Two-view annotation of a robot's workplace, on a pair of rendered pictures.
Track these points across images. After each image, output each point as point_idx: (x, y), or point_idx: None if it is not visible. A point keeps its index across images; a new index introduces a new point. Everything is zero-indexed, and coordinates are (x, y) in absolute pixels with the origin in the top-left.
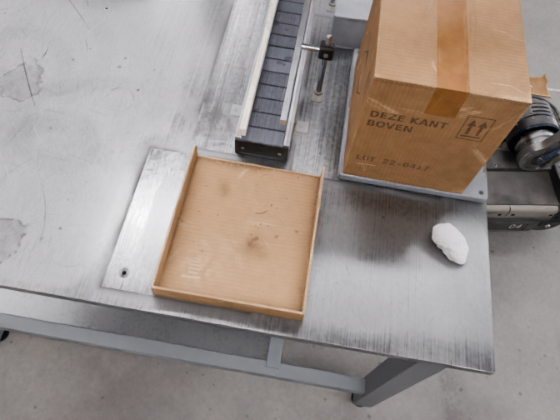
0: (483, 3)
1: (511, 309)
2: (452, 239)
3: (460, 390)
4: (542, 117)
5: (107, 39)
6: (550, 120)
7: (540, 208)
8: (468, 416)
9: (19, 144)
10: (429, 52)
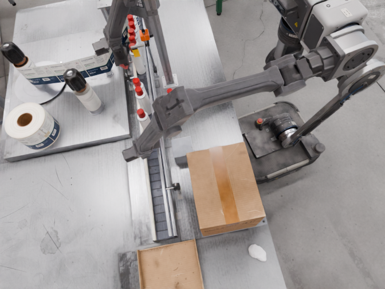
0: (234, 165)
1: (303, 210)
2: (258, 253)
3: (293, 260)
4: (286, 124)
5: (78, 202)
6: (290, 124)
7: (300, 163)
8: (299, 270)
9: (63, 276)
10: (218, 205)
